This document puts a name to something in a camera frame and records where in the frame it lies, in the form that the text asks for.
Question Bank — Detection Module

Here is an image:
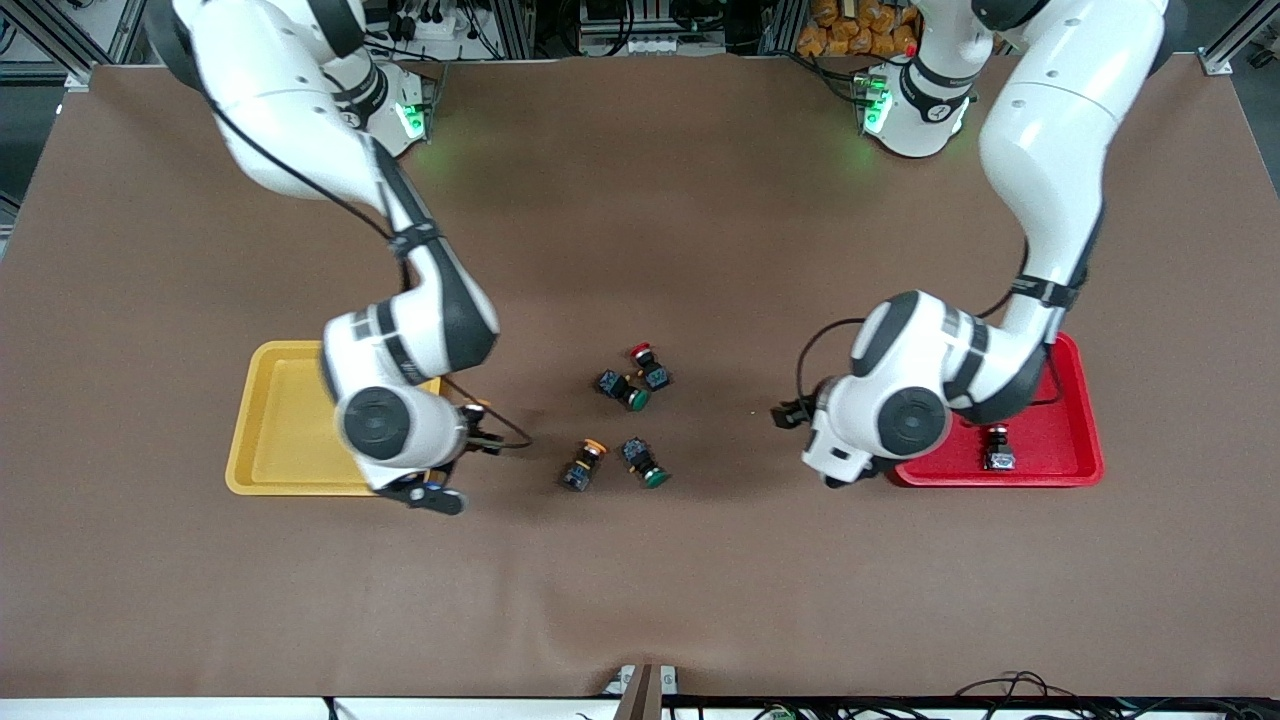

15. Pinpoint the yellow plastic tray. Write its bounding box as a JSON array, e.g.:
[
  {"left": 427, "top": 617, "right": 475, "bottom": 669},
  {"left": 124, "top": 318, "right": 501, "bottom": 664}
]
[{"left": 225, "top": 340, "right": 444, "bottom": 497}]

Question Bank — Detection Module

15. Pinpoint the red plastic tray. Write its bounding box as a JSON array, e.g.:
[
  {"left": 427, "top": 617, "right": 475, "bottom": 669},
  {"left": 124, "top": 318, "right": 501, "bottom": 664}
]
[{"left": 885, "top": 330, "right": 1106, "bottom": 488}]

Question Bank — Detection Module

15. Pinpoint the brown table cover mat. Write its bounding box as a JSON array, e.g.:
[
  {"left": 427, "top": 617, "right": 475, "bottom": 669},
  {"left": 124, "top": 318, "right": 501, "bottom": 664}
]
[{"left": 0, "top": 55, "right": 1280, "bottom": 699}]

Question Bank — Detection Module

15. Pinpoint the bag of orange items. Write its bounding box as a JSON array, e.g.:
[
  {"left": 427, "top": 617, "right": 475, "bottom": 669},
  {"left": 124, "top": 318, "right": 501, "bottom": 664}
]
[{"left": 797, "top": 0, "right": 919, "bottom": 58}]

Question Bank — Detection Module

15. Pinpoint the white power strip with plugs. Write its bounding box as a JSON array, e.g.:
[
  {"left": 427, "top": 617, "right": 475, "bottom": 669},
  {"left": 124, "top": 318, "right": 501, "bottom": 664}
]
[{"left": 385, "top": 0, "right": 476, "bottom": 43}]

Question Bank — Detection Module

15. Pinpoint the green push button switch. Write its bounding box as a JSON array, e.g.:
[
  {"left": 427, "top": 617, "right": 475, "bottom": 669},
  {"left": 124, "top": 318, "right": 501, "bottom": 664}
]
[
  {"left": 598, "top": 369, "right": 652, "bottom": 412},
  {"left": 621, "top": 437, "right": 669, "bottom": 490}
]

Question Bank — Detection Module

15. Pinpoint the black cable bundle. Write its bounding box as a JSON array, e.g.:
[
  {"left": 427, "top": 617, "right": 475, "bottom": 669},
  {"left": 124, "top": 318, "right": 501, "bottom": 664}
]
[{"left": 950, "top": 670, "right": 1280, "bottom": 720}]

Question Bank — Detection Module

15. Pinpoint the metal table clamp bracket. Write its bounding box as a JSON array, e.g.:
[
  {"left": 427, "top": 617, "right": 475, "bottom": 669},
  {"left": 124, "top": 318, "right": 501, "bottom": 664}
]
[{"left": 603, "top": 662, "right": 681, "bottom": 699}]

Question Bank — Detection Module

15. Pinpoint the brown camera stand post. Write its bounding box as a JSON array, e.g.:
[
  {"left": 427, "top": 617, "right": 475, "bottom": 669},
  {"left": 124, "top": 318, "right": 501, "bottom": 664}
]
[{"left": 618, "top": 665, "right": 663, "bottom": 720}]

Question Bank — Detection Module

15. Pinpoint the aluminium frame post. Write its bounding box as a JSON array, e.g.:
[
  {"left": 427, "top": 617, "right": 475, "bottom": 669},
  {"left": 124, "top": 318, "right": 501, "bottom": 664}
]
[
  {"left": 760, "top": 0, "right": 801, "bottom": 57},
  {"left": 495, "top": 0, "right": 536, "bottom": 59}
]

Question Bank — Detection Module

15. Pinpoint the aluminium frame profile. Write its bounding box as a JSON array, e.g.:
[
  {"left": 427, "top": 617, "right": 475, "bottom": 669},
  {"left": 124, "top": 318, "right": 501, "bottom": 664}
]
[
  {"left": 1200, "top": 0, "right": 1280, "bottom": 76},
  {"left": 0, "top": 0, "right": 151, "bottom": 93}
]

